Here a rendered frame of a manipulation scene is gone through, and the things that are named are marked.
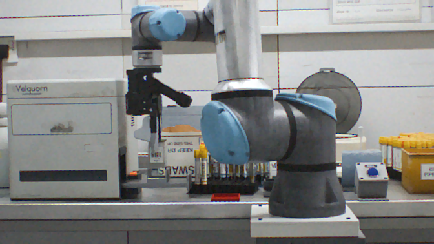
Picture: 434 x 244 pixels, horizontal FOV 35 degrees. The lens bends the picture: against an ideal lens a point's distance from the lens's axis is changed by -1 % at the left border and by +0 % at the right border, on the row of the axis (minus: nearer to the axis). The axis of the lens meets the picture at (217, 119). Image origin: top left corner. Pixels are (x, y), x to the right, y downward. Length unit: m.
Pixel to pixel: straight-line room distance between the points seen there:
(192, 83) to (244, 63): 1.07
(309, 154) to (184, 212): 0.46
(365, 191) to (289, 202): 0.40
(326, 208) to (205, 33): 0.56
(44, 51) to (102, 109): 0.75
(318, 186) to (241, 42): 0.30
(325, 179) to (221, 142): 0.22
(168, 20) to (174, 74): 0.75
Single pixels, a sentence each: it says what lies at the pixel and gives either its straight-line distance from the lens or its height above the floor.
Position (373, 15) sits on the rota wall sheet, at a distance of 2.33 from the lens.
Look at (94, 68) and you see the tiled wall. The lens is 2.37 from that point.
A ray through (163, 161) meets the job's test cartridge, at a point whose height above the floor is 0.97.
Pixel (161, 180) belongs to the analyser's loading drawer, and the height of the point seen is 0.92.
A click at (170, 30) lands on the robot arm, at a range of 1.59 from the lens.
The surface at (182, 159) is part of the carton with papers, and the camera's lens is 1.98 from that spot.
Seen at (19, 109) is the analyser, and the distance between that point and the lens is 1.76.
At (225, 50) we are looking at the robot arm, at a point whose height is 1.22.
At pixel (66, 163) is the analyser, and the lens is 1.74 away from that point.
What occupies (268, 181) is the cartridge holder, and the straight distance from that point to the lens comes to 1.77.
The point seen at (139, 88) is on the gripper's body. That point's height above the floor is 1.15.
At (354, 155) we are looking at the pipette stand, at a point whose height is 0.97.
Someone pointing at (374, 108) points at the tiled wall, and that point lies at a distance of 2.33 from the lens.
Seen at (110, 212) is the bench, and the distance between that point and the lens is 1.69.
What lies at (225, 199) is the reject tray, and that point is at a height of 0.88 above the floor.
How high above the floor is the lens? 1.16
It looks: 3 degrees down
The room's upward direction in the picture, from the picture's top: 1 degrees counter-clockwise
